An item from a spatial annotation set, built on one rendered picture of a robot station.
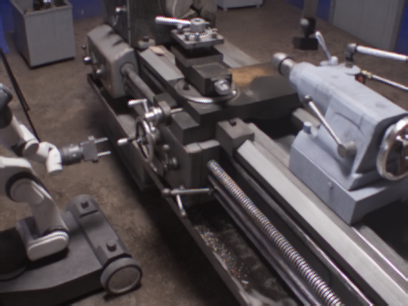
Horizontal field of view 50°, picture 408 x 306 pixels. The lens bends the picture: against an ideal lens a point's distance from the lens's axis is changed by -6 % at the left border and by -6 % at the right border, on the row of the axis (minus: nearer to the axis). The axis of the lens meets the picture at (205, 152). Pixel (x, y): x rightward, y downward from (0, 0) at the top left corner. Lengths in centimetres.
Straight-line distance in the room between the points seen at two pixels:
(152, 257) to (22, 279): 68
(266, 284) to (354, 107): 78
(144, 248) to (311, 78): 136
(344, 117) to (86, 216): 146
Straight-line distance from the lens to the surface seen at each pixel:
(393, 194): 156
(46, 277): 221
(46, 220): 214
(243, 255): 192
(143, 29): 256
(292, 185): 156
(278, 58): 178
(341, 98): 148
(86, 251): 228
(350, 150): 141
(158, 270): 239
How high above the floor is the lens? 179
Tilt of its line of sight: 34 degrees down
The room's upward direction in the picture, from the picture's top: 2 degrees clockwise
